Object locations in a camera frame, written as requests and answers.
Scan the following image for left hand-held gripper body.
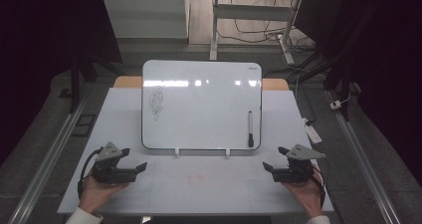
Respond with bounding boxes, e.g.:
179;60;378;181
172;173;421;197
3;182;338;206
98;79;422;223
91;141;138;185

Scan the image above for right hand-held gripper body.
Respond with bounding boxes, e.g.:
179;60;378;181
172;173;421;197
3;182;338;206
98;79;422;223
271;143;326;185

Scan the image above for black and white marker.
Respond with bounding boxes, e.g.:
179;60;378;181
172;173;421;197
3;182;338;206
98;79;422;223
247;111;255;148

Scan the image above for white whiteboard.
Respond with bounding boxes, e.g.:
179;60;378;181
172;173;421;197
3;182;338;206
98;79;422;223
141;59;263;151

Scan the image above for person's left hand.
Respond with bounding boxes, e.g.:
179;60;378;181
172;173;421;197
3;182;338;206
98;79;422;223
79;172;130;215

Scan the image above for person's right hand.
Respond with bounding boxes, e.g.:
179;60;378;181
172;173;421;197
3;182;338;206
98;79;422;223
282;170;324;219

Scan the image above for white power strip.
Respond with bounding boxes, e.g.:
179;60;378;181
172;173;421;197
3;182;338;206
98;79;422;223
302;117;323;145

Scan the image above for black floor plate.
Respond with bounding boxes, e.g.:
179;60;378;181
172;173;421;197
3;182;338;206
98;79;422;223
71;113;98;138

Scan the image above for black metal stand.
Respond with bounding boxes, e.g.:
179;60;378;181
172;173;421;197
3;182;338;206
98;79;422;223
287;4;379;122
58;49;124;114

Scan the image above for black curtain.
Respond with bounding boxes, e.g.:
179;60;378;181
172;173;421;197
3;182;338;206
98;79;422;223
0;0;123;167
293;0;422;178

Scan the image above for white cabinet panel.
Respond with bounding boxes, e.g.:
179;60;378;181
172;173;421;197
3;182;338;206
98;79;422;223
101;0;191;40

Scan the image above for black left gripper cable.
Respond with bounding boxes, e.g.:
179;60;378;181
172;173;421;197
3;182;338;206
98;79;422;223
77;146;105;199

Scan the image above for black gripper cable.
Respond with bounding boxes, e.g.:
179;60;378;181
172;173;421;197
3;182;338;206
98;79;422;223
77;146;105;199
311;164;326;209

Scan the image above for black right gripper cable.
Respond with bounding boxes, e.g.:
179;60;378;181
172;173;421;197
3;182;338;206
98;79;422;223
311;164;326;209

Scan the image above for aluminium floor rail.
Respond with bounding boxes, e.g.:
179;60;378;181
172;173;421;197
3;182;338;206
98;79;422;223
7;93;93;224
325;90;403;224

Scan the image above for black cables on floor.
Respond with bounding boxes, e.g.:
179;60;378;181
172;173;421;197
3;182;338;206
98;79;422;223
217;0;317;54

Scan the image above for white metal desk frame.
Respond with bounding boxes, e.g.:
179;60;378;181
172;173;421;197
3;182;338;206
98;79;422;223
209;0;304;66

